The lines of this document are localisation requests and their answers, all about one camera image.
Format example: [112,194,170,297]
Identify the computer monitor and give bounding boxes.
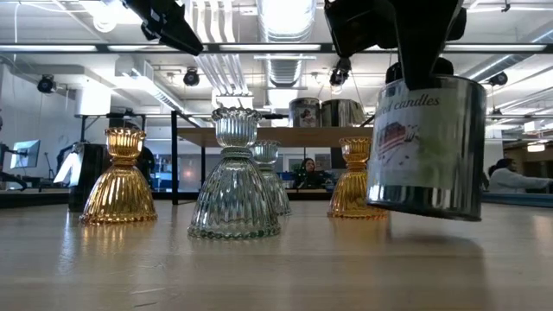
[9,138,42,170]

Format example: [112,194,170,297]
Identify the wooden shelf with black legs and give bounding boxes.
[170,110,377,206]

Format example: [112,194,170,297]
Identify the black overhead camera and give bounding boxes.
[328,55,353,87]

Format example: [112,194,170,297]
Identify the person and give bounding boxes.
[487,157,553,194]
[296,157,334,190]

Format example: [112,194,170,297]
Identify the clear glass candlestick holder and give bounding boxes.
[251,139,293,217]
[187,106,282,241]

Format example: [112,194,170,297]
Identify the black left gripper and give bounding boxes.
[121,0,205,57]

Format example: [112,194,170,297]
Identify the black ceiling spotlight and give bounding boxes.
[182,67,201,87]
[36,73,56,95]
[488,71,510,87]

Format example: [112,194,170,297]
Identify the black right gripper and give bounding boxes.
[323,0,461,91]

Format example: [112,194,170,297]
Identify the amber glass candlestick holder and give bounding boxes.
[327,136,389,220]
[79,127,159,225]

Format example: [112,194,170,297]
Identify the silver ribbed ventilation duct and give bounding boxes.
[257,0,319,87]

